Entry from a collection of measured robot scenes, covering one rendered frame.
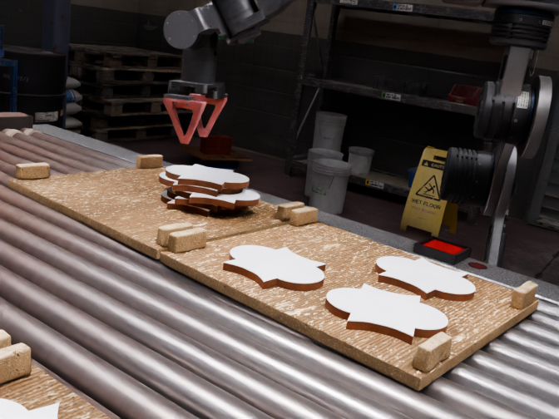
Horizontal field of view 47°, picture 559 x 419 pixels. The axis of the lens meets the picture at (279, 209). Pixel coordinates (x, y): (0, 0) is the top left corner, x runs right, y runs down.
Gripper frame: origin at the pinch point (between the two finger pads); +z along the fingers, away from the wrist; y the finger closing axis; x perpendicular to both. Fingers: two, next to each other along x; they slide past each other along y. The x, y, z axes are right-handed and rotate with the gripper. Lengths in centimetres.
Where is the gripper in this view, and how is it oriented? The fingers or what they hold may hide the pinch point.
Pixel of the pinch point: (194, 135)
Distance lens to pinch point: 111.8
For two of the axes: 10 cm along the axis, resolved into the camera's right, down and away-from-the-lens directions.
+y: 2.1, -2.3, 9.5
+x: -9.7, -1.5, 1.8
